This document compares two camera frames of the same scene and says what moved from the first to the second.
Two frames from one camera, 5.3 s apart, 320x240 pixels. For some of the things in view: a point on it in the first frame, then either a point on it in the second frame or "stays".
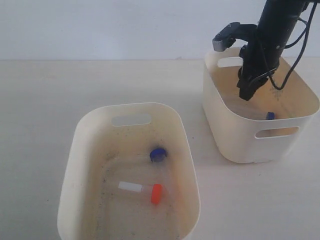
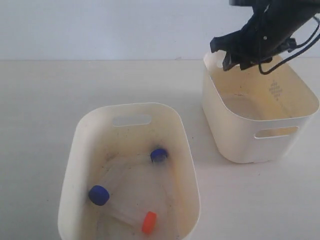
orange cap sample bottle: (156, 193) -> (123, 224)
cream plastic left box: (128, 174) stays
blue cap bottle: (270, 115) -> (99, 194)
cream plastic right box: (274, 126) stays
